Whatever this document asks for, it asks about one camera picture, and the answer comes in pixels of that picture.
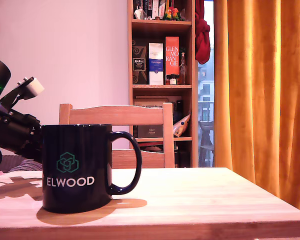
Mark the purple sofa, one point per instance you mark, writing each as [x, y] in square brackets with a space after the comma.
[8, 162]

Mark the dark blue ELWOOD mug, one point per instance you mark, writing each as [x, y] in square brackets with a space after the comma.
[75, 150]

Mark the light wooden chair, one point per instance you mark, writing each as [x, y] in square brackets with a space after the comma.
[115, 117]

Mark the dark gift box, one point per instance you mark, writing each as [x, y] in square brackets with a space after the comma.
[150, 131]

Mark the black whisky box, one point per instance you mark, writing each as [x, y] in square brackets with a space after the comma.
[139, 75]

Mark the wooden bookshelf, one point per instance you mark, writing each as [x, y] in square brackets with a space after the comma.
[162, 86]

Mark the white and blue box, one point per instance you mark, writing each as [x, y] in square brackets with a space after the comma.
[155, 67]

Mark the small amber bottle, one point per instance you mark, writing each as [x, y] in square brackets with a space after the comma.
[174, 80]
[168, 80]

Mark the crumpled snack bag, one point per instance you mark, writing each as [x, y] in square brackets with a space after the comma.
[180, 127]

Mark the clear glass bottle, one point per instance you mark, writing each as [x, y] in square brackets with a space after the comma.
[182, 72]

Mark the white figurine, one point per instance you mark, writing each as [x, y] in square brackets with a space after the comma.
[138, 13]

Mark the red Glenmorangie box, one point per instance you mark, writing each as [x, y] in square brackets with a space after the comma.
[172, 45]

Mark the grey balcony chair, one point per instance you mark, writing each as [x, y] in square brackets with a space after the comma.
[206, 130]

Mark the dark book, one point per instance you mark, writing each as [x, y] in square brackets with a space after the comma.
[147, 5]

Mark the white book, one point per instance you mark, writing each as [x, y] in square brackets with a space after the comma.
[155, 7]

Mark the colourful parrot figurine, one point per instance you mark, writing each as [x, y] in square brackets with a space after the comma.
[172, 13]

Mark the red knotted curtain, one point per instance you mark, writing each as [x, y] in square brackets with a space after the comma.
[202, 45]

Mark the orange curtain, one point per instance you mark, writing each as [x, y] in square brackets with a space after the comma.
[262, 87]

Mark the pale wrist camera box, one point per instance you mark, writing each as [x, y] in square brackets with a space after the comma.
[33, 88]

